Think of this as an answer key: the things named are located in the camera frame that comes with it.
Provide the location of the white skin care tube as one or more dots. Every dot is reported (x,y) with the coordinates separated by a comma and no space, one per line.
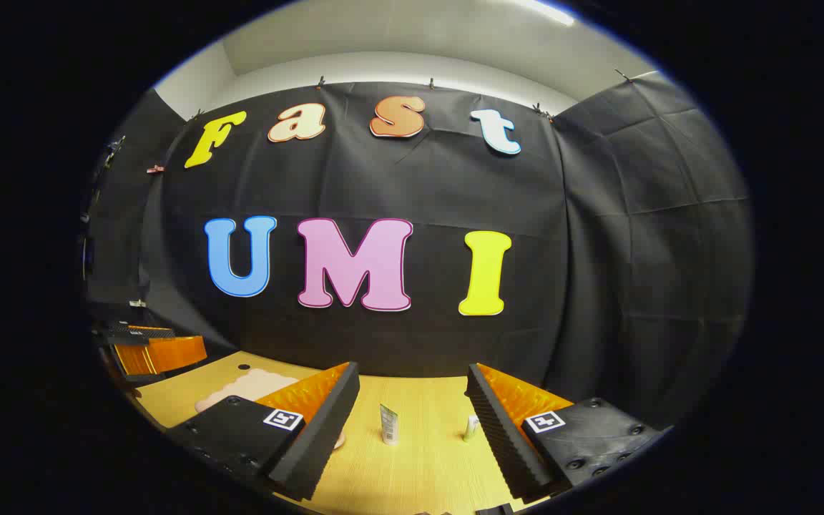
(471,429)

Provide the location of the black backdrop cloth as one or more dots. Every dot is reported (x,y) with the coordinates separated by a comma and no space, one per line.
(419,179)

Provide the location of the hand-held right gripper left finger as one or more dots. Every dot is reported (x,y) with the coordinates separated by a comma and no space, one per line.
(319,443)

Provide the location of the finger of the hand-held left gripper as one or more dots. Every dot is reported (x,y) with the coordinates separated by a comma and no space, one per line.
(133,335)
(162,354)

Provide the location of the pink suitcase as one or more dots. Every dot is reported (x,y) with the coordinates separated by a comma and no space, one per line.
(247,390)

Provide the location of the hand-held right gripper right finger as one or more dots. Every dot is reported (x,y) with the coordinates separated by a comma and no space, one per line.
(501,443)

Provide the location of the green skin care tube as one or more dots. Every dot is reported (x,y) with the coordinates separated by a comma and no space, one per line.
(388,425)

